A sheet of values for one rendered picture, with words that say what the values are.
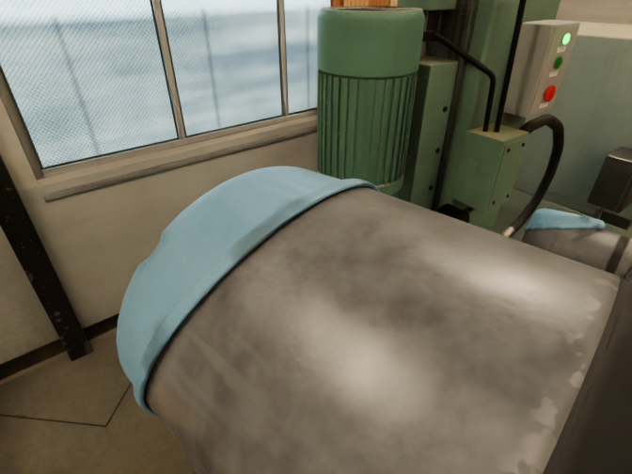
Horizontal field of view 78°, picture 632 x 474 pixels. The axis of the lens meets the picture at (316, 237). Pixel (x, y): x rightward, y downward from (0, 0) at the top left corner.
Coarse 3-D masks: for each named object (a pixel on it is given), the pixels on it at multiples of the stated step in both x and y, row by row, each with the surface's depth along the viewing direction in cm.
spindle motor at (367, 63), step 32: (320, 32) 63; (352, 32) 58; (384, 32) 57; (416, 32) 60; (320, 64) 65; (352, 64) 60; (384, 64) 60; (416, 64) 64; (320, 96) 68; (352, 96) 63; (384, 96) 63; (320, 128) 71; (352, 128) 66; (384, 128) 66; (320, 160) 74; (352, 160) 69; (384, 160) 70; (384, 192) 73
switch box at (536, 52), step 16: (528, 32) 70; (544, 32) 68; (560, 32) 68; (576, 32) 72; (528, 48) 71; (544, 48) 69; (528, 64) 72; (544, 64) 70; (512, 80) 75; (528, 80) 73; (544, 80) 72; (560, 80) 76; (512, 96) 76; (528, 96) 74; (544, 96) 75; (512, 112) 77; (528, 112) 75
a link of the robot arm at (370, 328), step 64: (256, 192) 12; (320, 192) 12; (192, 256) 11; (256, 256) 10; (320, 256) 10; (384, 256) 9; (448, 256) 9; (512, 256) 9; (128, 320) 12; (192, 320) 10; (256, 320) 9; (320, 320) 9; (384, 320) 8; (448, 320) 8; (512, 320) 8; (576, 320) 7; (192, 384) 10; (256, 384) 9; (320, 384) 8; (384, 384) 8; (448, 384) 7; (512, 384) 7; (576, 384) 7; (192, 448) 11; (256, 448) 9; (320, 448) 8; (384, 448) 7; (448, 448) 7; (512, 448) 6; (576, 448) 6
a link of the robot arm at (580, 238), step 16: (544, 208) 59; (544, 224) 56; (560, 224) 55; (576, 224) 54; (592, 224) 54; (528, 240) 58; (544, 240) 56; (560, 240) 55; (576, 240) 54; (592, 240) 53; (608, 240) 53; (576, 256) 54; (592, 256) 53; (608, 256) 52
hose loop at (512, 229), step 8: (536, 120) 82; (544, 120) 84; (552, 120) 86; (560, 120) 90; (520, 128) 82; (528, 128) 81; (536, 128) 82; (552, 128) 90; (560, 128) 91; (560, 136) 94; (560, 144) 96; (552, 152) 100; (560, 152) 99; (552, 160) 101; (552, 168) 102; (544, 176) 105; (552, 176) 103; (544, 184) 105; (536, 192) 107; (544, 192) 106; (536, 200) 107; (528, 208) 107; (520, 216) 108; (528, 216) 108; (512, 224) 108; (520, 224) 108; (504, 232) 107; (512, 232) 107
